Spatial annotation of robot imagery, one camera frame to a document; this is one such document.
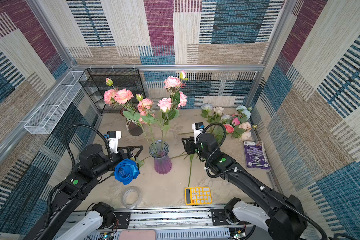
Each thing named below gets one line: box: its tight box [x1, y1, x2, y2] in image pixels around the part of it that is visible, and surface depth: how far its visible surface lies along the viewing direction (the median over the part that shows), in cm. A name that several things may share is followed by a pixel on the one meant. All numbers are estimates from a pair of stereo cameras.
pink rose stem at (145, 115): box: [136, 93, 157, 148], surface depth 70 cm
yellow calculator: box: [184, 186, 212, 205], surface depth 81 cm
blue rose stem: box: [114, 153, 188, 186], surface depth 46 cm
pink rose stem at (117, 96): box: [104, 77, 150, 144], surface depth 67 cm
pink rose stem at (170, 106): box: [157, 70, 188, 147], surface depth 64 cm
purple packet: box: [243, 140, 271, 172], surface depth 96 cm
